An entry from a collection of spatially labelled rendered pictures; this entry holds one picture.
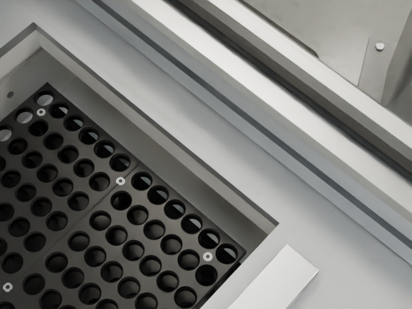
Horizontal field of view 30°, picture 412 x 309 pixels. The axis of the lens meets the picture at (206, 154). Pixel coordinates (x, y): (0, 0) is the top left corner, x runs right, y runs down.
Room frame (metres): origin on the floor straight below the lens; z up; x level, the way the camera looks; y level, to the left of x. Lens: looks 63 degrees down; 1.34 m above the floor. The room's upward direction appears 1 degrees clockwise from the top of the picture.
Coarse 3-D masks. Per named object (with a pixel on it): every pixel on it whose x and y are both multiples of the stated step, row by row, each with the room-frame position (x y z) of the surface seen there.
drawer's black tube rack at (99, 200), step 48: (0, 144) 0.23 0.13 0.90; (48, 144) 0.25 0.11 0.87; (0, 192) 0.19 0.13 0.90; (48, 192) 0.19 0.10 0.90; (96, 192) 0.20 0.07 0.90; (0, 240) 0.16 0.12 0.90; (48, 240) 0.16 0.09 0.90; (96, 240) 0.16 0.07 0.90; (144, 240) 0.16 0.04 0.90; (0, 288) 0.13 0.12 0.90; (48, 288) 0.13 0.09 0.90; (96, 288) 0.14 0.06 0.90; (144, 288) 0.13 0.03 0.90; (192, 288) 0.13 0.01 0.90
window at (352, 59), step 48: (192, 0) 0.26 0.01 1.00; (240, 0) 0.24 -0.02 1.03; (288, 0) 0.22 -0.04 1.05; (336, 0) 0.21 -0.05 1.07; (384, 0) 0.19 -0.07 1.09; (288, 48) 0.22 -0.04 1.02; (336, 48) 0.20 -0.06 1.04; (384, 48) 0.19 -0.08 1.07; (336, 96) 0.20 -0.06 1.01; (384, 96) 0.18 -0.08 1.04; (384, 144) 0.18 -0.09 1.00
